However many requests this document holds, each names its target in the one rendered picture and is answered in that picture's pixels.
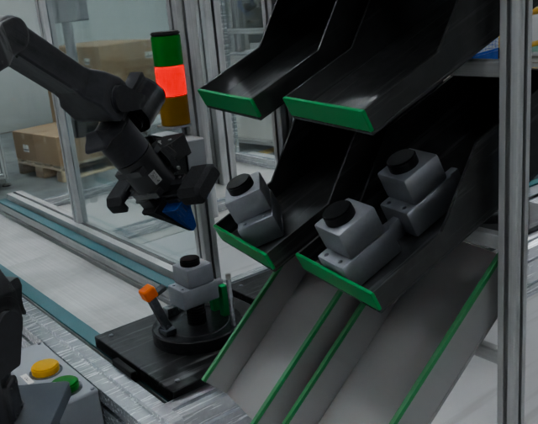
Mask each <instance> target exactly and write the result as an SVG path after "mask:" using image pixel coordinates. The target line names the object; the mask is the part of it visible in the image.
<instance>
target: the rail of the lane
mask: <svg viewBox="0 0 538 424"><path fill-rule="evenodd" d="M22 301H23V305H24V308H25V310H26V315H22V317H23V331H22V347H21V349H24V348H26V347H30V346H33V345H34V344H37V343H38V342H42V343H44V344H45V345H46V346H47V347H48V348H49V349H50V350H51V351H52V352H54V353H55V354H56V355H57V356H59V357H60V358H61V359H62V360H64V361H65V362H66V363H67V364H69V365H70V366H71V367H72V368H74V369H75V370H76V371H77V372H78V373H79V374H80V375H81V376H82V377H84V378H85V379H86V380H87V381H88V382H90V383H91V384H92V385H93V386H95V387H96V388H97V389H98V392H99V396H100V401H101V407H102V411H103V420H104V424H184V422H183V418H182V417H181V416H180V415H178V414H177V413H176V412H175V411H174V410H172V409H171V408H170V407H168V406H167V405H165V404H164V403H163V402H161V401H160V400H158V399H157V398H156V397H155V396H154V395H152V394H151V393H150V392H148V391H147V390H145V389H144V388H143V387H141V386H140V385H139V384H137V383H136V382H137V381H138V379H137V373H136V371H135V370H134V369H132V368H131V367H130V366H129V365H128V364H126V363H124V362H123V361H122V360H120V359H119V358H114V359H112V362H113V364H111V363H110V362H108V361H107V360H106V359H104V358H103V357H101V356H100V355H99V354H97V353H96V352H94V351H93V350H92V349H91V348H90V347H88V346H87V345H86V344H84V343H83V342H81V341H80V340H79V339H77V338H76V337H74V336H73V335H72V334H71V333H70V332H69V331H67V330H66V329H64V328H63V327H62V326H60V325H59V324H57V323H56V322H55V321H53V320H52V319H51V318H50V317H49V316H47V315H46V314H44V313H43V312H42V311H40V310H39V309H37V308H36V307H35V306H33V305H32V304H30V303H29V302H28V301H27V300H26V299H24V298H23V297H22Z"/></svg>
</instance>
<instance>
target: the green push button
mask: <svg viewBox="0 0 538 424"><path fill-rule="evenodd" d="M60 381H67V382H69V383H70V387H71V392H72V393H73V392H74V391H76V390H77V389H78V388H79V386H80V384H79V379H78V377H76V376H73V375H64V376H60V377H58V378H56V379H54V380H53V381H52V382H60Z"/></svg>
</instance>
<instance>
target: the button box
mask: <svg viewBox="0 0 538 424"><path fill-rule="evenodd" d="M47 358H53V359H55V360H57V361H58V362H59V365H60V369H59V371H58V372H57V373H55V374H53V375H51V376H48V377H44V378H36V377H34V376H33V375H32V373H31V367H32V366H33V364H34V363H36V362H38V361H40V360H43V359H47ZM11 375H15V376H16V377H17V381H18V385H24V384H42V383H50V382H52V381H53V380H54V379H56V378H58V377H60V376H64V375H73V376H76V377H78V379H79V384H80V386H79V388H78V389H77V390H76V391H74V392H73V393H71V398H70V399H69V401H68V404H67V406H66V409H65V411H64V413H63V416H62V418H61V421H60V424H104V420H103V411H102V407H101V401H100V396H99V392H98V389H97V388H96V387H95V386H93V385H92V384H91V383H90V382H88V381H87V380H86V379H85V378H84V377H82V376H81V375H80V374H79V373H78V372H77V371H76V370H75V369H74V368H72V367H71V366H70V365H69V364H67V363H66V362H65V361H64V360H62V359H61V358H60V357H59V356H57V355H56V354H55V353H54V352H52V351H51V350H50V349H49V348H48V347H47V346H46V345H45V344H44V343H42V342H38V343H37V344H34V345H33V346H30V347H26V348H24V349H21V364H20V365H19V366H18V367H17V368H16V369H15V370H13V371H12V372H11Z"/></svg>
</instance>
